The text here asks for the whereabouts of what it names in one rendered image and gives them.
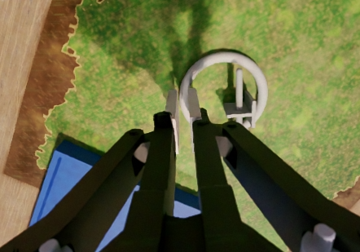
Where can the blue tray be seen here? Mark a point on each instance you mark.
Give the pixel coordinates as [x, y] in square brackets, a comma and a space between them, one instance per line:
[62, 175]

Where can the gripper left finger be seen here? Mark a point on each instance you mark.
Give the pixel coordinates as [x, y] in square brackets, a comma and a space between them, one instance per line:
[82, 218]

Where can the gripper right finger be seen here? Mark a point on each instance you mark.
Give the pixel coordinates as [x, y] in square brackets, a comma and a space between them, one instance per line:
[304, 219]

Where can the light grey ring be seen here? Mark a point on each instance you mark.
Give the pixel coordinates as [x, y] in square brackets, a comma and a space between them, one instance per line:
[218, 57]

